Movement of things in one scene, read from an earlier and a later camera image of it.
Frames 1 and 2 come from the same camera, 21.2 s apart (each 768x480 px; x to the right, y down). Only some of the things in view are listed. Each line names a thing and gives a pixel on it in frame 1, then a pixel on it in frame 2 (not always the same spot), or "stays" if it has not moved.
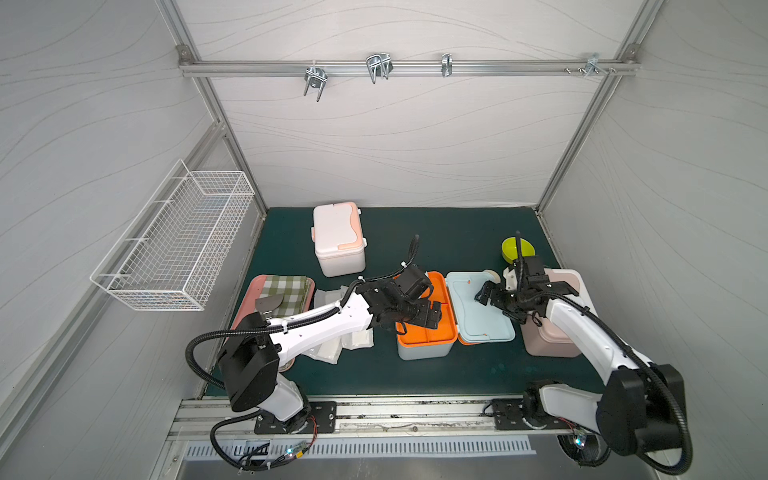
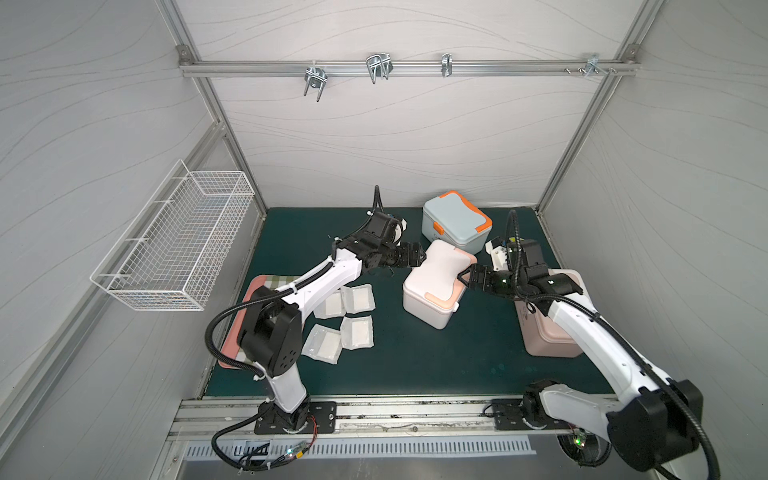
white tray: x=328 y=351 stays
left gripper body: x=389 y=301 → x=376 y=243
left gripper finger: x=427 y=316 → x=413 y=260
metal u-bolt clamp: x=379 y=65 stays
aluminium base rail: x=379 y=418 stays
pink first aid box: x=546 y=339 stays
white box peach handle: x=338 y=239 → x=431 y=292
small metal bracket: x=447 y=64 stays
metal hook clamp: x=316 y=77 stays
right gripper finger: x=489 y=291 → x=469 y=277
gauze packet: x=358 y=339 stays
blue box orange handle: x=463 y=318 → x=451 y=219
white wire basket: x=176 y=252 stays
